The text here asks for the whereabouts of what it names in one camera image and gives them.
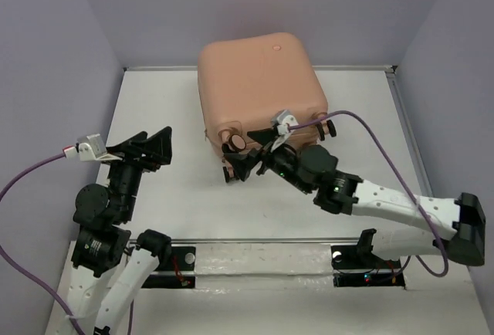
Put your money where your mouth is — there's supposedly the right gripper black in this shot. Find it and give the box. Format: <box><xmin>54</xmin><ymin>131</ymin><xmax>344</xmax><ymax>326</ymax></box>
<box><xmin>225</xmin><ymin>127</ymin><xmax>313</xmax><ymax>195</ymax></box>

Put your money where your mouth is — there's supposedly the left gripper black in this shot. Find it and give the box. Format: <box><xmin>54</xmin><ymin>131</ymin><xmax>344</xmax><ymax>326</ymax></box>
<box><xmin>102</xmin><ymin>124</ymin><xmax>174</xmax><ymax>219</ymax></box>

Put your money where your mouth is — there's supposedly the pink hard-shell suitcase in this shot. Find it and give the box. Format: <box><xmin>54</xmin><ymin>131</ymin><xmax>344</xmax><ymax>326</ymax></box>
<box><xmin>198</xmin><ymin>32</ymin><xmax>328</xmax><ymax>158</ymax></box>

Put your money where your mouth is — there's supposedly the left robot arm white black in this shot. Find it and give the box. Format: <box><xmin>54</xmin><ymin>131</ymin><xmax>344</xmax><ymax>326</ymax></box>
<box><xmin>55</xmin><ymin>127</ymin><xmax>172</xmax><ymax>334</ymax></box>

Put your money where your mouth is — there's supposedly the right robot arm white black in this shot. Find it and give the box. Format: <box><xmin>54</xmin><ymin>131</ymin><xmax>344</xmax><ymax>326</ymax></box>
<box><xmin>222</xmin><ymin>140</ymin><xmax>486</xmax><ymax>267</ymax></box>

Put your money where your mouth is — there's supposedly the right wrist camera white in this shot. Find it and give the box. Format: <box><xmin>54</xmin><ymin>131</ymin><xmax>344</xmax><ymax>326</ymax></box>
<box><xmin>271</xmin><ymin>110</ymin><xmax>299</xmax><ymax>152</ymax></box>

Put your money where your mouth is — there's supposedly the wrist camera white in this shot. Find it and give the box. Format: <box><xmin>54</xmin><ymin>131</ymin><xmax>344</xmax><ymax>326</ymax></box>
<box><xmin>271</xmin><ymin>110</ymin><xmax>299</xmax><ymax>152</ymax></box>
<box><xmin>63</xmin><ymin>134</ymin><xmax>121</xmax><ymax>163</ymax></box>

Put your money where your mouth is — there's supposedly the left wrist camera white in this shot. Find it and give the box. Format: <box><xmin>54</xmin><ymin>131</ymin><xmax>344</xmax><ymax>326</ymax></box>
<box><xmin>63</xmin><ymin>134</ymin><xmax>121</xmax><ymax>163</ymax></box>

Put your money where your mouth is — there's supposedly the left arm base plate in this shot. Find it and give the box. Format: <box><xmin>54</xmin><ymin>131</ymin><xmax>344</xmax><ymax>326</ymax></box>
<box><xmin>142</xmin><ymin>245</ymin><xmax>196</xmax><ymax>289</ymax></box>

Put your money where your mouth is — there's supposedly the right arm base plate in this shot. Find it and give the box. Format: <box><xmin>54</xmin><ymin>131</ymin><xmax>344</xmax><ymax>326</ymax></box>
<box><xmin>331</xmin><ymin>228</ymin><xmax>406</xmax><ymax>288</ymax></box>

